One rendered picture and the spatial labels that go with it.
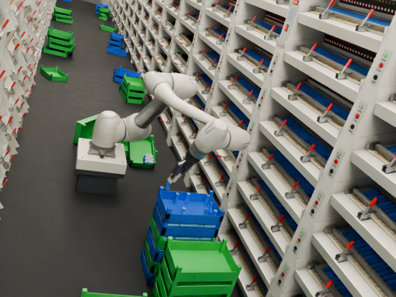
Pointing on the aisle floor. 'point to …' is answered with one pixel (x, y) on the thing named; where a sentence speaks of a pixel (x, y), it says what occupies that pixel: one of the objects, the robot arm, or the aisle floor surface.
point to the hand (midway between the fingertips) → (174, 177)
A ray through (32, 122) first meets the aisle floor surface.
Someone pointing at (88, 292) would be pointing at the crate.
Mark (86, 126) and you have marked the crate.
